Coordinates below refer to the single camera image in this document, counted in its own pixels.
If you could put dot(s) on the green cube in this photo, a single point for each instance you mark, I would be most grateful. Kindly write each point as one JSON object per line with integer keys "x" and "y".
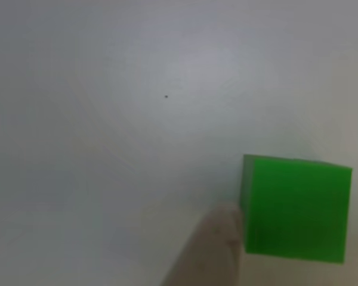
{"x": 295, "y": 208}

